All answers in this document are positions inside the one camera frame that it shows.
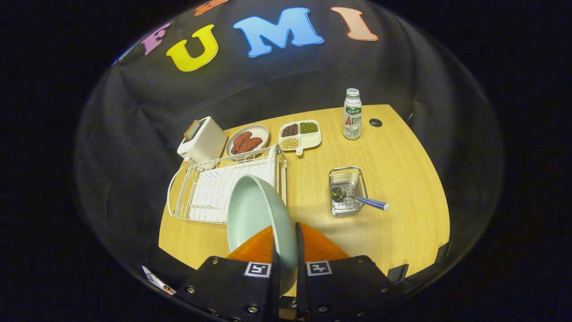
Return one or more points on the white plastic drink bottle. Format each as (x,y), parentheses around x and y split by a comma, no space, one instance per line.
(352,118)

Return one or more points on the red sausage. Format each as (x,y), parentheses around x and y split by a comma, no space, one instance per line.
(241,141)
(252,144)

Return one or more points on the white divided tray with beans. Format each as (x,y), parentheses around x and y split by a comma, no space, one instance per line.
(310,141)

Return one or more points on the beige round plate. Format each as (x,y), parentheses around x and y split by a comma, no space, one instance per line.
(261,133)

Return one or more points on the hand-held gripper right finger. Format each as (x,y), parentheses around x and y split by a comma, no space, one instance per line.
(300,250)

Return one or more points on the toast bread slice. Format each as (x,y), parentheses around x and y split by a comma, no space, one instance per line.
(192,130)

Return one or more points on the white toaster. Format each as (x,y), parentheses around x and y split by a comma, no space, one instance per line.
(205,143)

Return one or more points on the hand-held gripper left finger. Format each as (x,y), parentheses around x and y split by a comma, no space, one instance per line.
(232,286)

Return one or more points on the pale green plate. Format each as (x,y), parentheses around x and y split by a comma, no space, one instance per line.
(254,214)

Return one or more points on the black backdrop cloth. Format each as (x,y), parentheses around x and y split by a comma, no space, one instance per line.
(134,112)

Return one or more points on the black table edge clamp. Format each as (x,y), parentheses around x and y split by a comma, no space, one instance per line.
(397,273)
(442,252)

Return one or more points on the white drain tray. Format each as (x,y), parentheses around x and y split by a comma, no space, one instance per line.
(210,197)

